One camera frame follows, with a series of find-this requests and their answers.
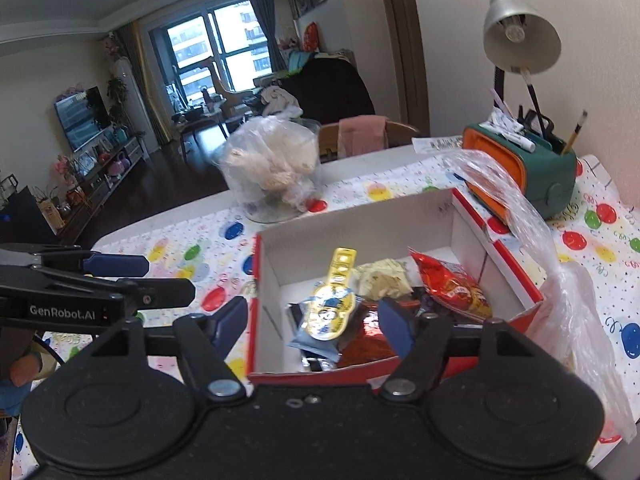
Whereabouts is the black brush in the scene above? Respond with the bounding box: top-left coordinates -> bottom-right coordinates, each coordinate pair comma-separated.
521,69 -> 556,141

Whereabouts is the white standing air conditioner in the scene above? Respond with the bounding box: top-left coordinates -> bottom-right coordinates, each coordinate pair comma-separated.
114,57 -> 150,161

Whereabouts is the red chip packet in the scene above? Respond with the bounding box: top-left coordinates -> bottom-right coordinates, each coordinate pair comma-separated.
407,247 -> 494,324

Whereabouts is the orange green storage container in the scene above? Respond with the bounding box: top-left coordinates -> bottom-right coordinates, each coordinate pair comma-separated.
461,122 -> 579,222

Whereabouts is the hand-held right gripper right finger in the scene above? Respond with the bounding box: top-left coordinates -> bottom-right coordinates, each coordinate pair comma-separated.
377,296 -> 567,402

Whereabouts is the red cardboard box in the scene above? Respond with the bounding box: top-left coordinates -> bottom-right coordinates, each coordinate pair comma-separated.
245,187 -> 546,387

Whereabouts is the bamboo brush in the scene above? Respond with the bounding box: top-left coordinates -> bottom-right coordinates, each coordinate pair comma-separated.
562,110 -> 589,156

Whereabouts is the large window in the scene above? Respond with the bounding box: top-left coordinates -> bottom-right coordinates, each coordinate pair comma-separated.
149,2 -> 281,106

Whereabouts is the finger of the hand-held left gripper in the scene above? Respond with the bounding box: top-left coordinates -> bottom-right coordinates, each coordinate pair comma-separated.
116,278 -> 197,312
39,251 -> 151,278

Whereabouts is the blue snack packet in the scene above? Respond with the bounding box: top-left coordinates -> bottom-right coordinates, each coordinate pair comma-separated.
286,300 -> 351,357

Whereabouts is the balloon print tablecloth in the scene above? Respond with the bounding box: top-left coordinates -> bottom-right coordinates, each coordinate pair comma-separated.
10,155 -> 640,466

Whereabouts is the pink cloth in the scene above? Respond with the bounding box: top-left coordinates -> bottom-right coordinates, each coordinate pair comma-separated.
339,115 -> 390,160

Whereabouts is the wooden chair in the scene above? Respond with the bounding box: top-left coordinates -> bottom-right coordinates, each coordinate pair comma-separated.
319,120 -> 422,163

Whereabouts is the wooden door frame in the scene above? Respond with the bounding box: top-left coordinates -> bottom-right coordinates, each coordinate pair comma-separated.
375,0 -> 432,137

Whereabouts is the person's left hand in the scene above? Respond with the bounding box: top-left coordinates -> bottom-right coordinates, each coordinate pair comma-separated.
0,351 -> 44,416

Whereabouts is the clear plastic bag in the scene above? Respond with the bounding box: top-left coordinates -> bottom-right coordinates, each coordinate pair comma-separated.
442,150 -> 638,445

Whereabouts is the wooden coffee table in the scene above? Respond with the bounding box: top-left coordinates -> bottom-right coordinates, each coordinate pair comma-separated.
175,110 -> 246,153

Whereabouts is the black cable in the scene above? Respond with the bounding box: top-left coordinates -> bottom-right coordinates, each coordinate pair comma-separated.
32,335 -> 67,368

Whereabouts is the yellow grey curtain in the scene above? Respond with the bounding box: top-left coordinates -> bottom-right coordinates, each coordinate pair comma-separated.
117,22 -> 173,146

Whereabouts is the clear plastic bowl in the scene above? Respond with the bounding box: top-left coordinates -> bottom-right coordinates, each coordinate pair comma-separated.
217,120 -> 323,224

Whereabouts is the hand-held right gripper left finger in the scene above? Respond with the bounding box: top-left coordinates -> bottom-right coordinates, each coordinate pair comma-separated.
79,295 -> 250,404

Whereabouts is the pale yellow snack packet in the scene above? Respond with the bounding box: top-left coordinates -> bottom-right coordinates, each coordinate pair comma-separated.
352,258 -> 416,302

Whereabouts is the brown foil snack packet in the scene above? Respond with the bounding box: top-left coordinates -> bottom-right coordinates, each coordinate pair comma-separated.
336,305 -> 402,368

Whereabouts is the grey television cabinet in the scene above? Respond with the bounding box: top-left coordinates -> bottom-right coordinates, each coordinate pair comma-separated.
50,137 -> 149,241

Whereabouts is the long yellow snack packet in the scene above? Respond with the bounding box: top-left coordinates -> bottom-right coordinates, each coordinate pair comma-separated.
299,247 -> 362,342

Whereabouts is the silver black snack packet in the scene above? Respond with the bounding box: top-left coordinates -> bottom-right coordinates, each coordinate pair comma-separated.
287,302 -> 337,374

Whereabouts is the dark sofa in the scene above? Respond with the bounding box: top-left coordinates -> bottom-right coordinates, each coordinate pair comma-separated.
280,52 -> 376,125

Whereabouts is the television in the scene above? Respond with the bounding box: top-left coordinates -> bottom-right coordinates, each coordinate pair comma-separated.
54,86 -> 112,153

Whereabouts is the white printed paper packet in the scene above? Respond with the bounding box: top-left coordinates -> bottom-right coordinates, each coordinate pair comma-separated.
411,135 -> 467,155

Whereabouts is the silver desk lamp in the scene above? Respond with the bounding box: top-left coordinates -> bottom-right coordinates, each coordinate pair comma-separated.
482,0 -> 563,126

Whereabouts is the white marker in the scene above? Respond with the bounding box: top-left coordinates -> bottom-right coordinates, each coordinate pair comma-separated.
492,127 -> 537,153

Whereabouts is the dark cabinet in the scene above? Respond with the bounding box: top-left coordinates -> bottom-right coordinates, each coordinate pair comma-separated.
0,185 -> 57,247

